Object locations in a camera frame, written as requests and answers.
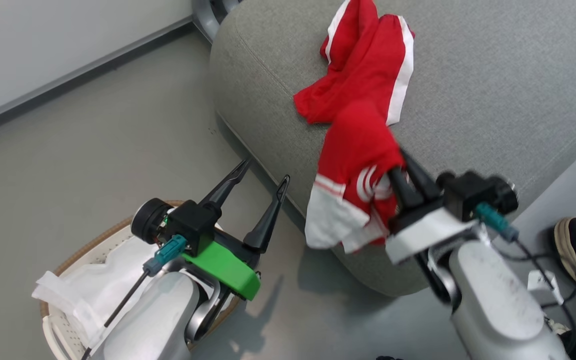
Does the right black cable teal plug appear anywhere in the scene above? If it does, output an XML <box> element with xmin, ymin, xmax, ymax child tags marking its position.
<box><xmin>474</xmin><ymin>202</ymin><xmax>576</xmax><ymax>346</ymax></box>

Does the grey fabric sofa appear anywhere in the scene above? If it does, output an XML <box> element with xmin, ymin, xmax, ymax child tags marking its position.
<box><xmin>209</xmin><ymin>0</ymin><xmax>576</xmax><ymax>299</ymax></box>

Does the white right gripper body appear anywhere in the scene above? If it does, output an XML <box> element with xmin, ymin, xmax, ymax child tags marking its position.
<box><xmin>385</xmin><ymin>196</ymin><xmax>480</xmax><ymax>266</ymax></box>

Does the left black cable teal plug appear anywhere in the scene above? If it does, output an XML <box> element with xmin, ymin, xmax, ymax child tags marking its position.
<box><xmin>80</xmin><ymin>234</ymin><xmax>189</xmax><ymax>360</ymax></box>

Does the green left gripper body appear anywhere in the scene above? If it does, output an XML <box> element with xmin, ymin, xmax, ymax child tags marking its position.
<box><xmin>180</xmin><ymin>227</ymin><xmax>262</xmax><ymax>302</ymax></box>

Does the white laundry basket brown rim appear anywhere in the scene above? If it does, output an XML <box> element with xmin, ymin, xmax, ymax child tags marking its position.
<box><xmin>39</xmin><ymin>199</ymin><xmax>245</xmax><ymax>360</ymax></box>

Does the black cable teal plug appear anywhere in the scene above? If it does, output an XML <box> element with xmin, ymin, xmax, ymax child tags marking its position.
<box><xmin>80</xmin><ymin>234</ymin><xmax>189</xmax><ymax>360</ymax></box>
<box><xmin>474</xmin><ymin>202</ymin><xmax>576</xmax><ymax>346</ymax></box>

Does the small white plastic piece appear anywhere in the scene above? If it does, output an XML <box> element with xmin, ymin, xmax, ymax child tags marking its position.
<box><xmin>527</xmin><ymin>270</ymin><xmax>565</xmax><ymax>307</ymax></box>

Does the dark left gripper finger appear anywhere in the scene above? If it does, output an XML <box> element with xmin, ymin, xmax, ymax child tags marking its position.
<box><xmin>198</xmin><ymin>157</ymin><xmax>253</xmax><ymax>213</ymax></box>
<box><xmin>242</xmin><ymin>174</ymin><xmax>291</xmax><ymax>254</ymax></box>

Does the grey partition post with foot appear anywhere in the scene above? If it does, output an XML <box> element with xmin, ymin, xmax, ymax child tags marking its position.
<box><xmin>191</xmin><ymin>0</ymin><xmax>243</xmax><ymax>44</ymax></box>

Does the white garment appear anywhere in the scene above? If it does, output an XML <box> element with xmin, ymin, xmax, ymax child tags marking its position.
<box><xmin>31</xmin><ymin>232</ymin><xmax>221</xmax><ymax>351</ymax></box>

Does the red white sports jersey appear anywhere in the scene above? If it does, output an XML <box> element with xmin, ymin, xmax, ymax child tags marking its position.
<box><xmin>293</xmin><ymin>0</ymin><xmax>416</xmax><ymax>254</ymax></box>

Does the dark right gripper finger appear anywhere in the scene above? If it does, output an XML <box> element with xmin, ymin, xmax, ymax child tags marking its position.
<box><xmin>399</xmin><ymin>146</ymin><xmax>443</xmax><ymax>202</ymax></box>
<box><xmin>387</xmin><ymin>166</ymin><xmax>425</xmax><ymax>213</ymax></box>

